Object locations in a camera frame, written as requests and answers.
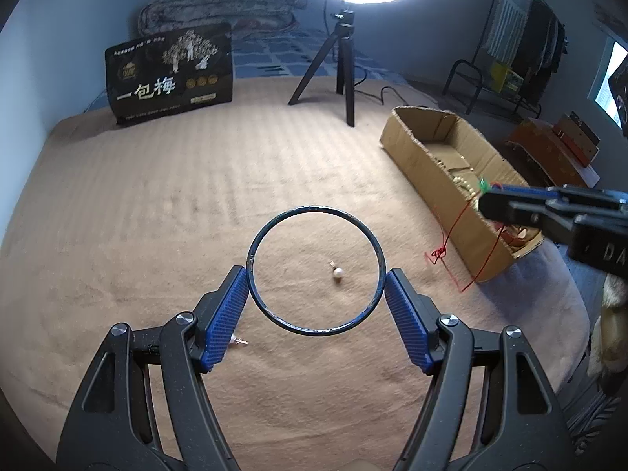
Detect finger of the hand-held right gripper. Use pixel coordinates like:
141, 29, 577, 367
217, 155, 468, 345
491, 184, 628, 214
478, 189, 580, 243

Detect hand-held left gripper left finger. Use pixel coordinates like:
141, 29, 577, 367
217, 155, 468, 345
56, 265, 251, 471

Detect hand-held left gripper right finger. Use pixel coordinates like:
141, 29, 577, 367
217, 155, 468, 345
385, 269, 577, 471

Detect cream bead bracelet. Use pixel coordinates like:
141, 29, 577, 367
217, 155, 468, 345
451, 169, 484, 202

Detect red string necklace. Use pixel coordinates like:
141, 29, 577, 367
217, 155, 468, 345
424, 179, 508, 292

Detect dark thin bangle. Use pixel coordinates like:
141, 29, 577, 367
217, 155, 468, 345
246, 206, 386, 337

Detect cardboard box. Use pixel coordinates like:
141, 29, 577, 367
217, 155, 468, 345
380, 105, 545, 283

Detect brown box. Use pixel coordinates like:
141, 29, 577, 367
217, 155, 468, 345
552, 113, 600, 168

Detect orange wooden side furniture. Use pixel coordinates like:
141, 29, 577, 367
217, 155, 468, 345
503, 118, 602, 190

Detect cream cloth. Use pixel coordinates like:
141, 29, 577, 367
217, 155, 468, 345
586, 275, 628, 378

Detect window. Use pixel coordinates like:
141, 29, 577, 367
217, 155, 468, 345
586, 37, 628, 123

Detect yellow box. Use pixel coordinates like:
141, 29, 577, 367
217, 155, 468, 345
491, 61, 523, 94

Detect tan blanket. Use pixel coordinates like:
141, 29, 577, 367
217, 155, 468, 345
0, 76, 590, 471

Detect black metal shoe rack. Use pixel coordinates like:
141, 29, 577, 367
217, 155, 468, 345
443, 59, 543, 119

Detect dark hanging clothes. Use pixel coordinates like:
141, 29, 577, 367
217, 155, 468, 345
510, 0, 567, 91

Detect dark striped cloth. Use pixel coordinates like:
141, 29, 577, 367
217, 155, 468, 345
559, 383, 628, 457

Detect striped hanging towel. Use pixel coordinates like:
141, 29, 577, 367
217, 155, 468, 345
486, 0, 528, 64

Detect black clothes rack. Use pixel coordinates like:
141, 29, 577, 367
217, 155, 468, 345
473, 0, 570, 64

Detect black tripod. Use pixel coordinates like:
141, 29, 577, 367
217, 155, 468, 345
288, 7, 361, 127

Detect black printed gift box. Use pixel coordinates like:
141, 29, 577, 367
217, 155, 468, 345
104, 22, 234, 127

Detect blue patterned bed sheet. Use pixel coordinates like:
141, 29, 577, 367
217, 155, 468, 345
86, 27, 408, 109

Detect folded floral quilt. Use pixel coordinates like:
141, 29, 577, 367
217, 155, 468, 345
136, 0, 310, 40

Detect ring light on tripod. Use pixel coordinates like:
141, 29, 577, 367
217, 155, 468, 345
321, 0, 440, 109

